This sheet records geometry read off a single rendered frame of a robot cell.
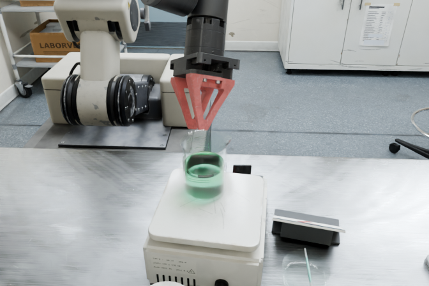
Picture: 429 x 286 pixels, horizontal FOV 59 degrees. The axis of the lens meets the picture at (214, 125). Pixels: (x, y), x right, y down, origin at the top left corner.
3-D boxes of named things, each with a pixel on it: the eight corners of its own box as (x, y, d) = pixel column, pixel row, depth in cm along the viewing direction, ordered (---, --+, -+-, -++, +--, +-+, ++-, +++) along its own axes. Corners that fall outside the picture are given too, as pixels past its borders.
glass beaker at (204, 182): (189, 212, 43) (187, 154, 39) (177, 184, 47) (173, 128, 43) (238, 200, 45) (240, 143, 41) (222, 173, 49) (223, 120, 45)
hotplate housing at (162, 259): (184, 182, 61) (182, 140, 57) (266, 189, 59) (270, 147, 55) (140, 307, 42) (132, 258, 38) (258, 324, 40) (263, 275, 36)
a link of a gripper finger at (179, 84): (184, 129, 49) (190, 57, 49) (165, 126, 56) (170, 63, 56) (228, 132, 53) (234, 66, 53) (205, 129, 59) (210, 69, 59)
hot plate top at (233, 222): (173, 172, 50) (173, 166, 50) (263, 180, 49) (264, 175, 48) (145, 240, 40) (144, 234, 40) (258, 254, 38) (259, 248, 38)
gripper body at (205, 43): (197, 66, 48) (202, 8, 48) (168, 73, 57) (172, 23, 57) (240, 73, 51) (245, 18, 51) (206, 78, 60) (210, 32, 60)
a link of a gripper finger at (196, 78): (187, 129, 49) (193, 57, 49) (166, 126, 55) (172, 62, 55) (232, 133, 52) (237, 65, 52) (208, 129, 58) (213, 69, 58)
